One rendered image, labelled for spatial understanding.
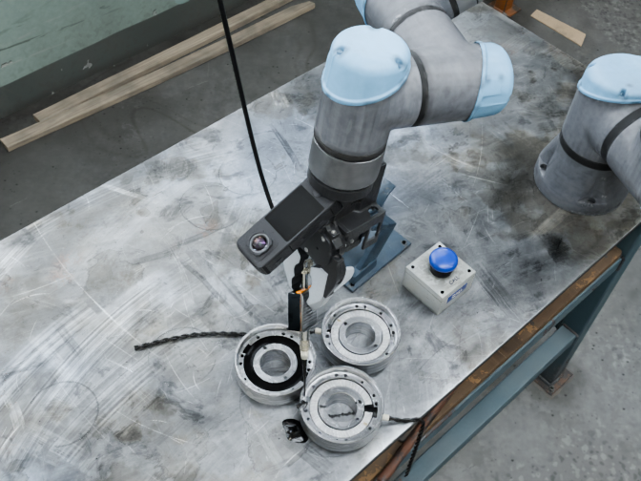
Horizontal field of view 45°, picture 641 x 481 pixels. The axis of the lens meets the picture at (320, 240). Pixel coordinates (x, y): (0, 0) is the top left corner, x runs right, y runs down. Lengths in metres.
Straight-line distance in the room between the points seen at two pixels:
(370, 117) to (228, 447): 0.47
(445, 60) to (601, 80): 0.43
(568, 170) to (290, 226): 0.57
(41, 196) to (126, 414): 1.42
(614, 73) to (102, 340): 0.80
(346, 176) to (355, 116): 0.07
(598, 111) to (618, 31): 1.97
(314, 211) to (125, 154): 1.67
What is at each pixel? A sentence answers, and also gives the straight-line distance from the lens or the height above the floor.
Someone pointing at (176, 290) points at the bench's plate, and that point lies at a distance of 1.12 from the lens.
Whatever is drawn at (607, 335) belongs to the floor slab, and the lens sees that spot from 2.18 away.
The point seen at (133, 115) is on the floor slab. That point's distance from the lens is 2.56.
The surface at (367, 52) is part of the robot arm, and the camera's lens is 0.71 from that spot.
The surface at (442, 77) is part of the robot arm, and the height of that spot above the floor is 1.24.
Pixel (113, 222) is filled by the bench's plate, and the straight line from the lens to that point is 1.21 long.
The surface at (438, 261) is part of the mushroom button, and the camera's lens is 1.07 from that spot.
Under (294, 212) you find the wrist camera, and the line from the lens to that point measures 0.81.
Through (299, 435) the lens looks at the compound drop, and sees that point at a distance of 1.00.
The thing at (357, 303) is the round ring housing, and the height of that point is 0.83.
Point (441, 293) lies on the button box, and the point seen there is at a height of 0.85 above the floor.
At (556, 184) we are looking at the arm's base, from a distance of 1.27.
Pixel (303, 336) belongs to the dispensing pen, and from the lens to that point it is 0.95.
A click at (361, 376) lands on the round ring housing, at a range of 1.00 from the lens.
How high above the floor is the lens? 1.72
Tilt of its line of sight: 52 degrees down
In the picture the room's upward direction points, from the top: 4 degrees clockwise
